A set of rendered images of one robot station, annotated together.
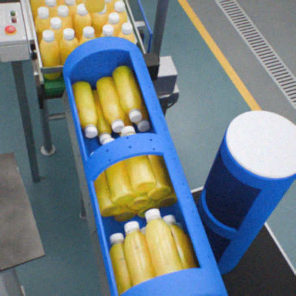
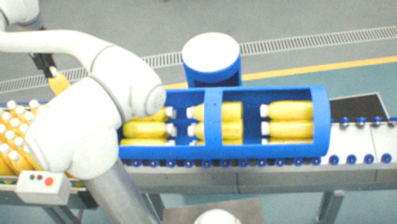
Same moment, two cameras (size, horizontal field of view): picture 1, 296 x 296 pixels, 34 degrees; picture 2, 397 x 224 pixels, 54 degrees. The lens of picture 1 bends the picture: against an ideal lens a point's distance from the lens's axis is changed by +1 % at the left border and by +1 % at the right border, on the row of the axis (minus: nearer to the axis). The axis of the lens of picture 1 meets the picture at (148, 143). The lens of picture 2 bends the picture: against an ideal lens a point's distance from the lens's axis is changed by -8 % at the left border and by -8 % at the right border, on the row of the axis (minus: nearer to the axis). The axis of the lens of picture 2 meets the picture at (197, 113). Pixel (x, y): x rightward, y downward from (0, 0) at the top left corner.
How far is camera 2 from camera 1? 0.94 m
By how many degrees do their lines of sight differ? 32
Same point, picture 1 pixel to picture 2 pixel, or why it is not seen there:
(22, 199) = (210, 207)
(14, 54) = (66, 190)
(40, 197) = not seen: outside the picture
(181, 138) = not seen: hidden behind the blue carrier
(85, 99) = (140, 142)
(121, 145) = (210, 110)
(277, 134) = (205, 44)
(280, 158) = (225, 47)
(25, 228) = (235, 207)
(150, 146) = (217, 93)
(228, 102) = not seen: hidden behind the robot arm
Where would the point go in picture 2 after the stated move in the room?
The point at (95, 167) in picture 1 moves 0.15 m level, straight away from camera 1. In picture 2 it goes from (217, 136) to (179, 130)
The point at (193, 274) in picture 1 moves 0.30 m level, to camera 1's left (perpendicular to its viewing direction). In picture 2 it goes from (315, 90) to (288, 152)
